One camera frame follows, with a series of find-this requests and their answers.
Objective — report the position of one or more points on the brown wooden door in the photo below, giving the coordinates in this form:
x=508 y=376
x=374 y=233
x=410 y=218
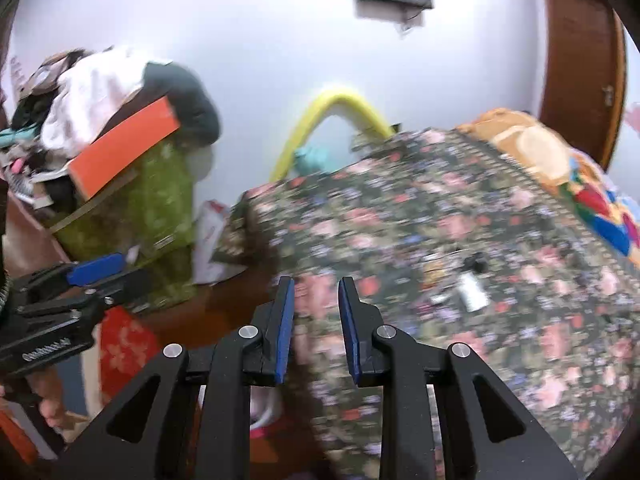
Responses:
x=585 y=82

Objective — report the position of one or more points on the green floral fabric bag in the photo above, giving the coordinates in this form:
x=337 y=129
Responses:
x=146 y=214

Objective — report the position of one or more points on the white hotmaxx plastic bag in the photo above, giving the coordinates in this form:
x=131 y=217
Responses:
x=207 y=268

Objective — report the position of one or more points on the white cloth pile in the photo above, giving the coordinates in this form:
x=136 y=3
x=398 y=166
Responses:
x=89 y=95

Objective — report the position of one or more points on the dark green plush cloth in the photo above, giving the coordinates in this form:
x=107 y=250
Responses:
x=199 y=124

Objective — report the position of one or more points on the white small tube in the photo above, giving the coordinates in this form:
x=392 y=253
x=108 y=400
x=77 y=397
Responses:
x=472 y=293

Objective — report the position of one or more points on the red floral fabric bag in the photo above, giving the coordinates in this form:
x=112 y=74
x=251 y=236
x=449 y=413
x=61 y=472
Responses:
x=126 y=346

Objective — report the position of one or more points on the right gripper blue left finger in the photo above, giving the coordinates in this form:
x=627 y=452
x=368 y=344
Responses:
x=274 y=321

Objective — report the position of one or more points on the yellow foam tube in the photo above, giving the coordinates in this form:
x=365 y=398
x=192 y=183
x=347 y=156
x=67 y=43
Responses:
x=342 y=122

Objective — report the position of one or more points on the orange red cardboard strip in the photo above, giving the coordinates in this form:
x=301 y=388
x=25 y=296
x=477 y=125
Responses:
x=107 y=156

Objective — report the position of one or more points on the teal plush toy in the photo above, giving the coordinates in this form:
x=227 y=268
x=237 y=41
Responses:
x=311 y=160

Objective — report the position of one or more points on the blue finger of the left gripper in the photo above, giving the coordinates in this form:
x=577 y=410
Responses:
x=117 y=290
x=97 y=268

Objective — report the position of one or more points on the orange colourful blanket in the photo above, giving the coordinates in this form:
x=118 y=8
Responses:
x=563 y=171

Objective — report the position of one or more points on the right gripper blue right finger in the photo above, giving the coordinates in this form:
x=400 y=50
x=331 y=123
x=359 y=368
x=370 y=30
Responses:
x=366 y=362

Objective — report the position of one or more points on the dark floral bedspread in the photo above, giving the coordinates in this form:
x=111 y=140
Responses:
x=562 y=327

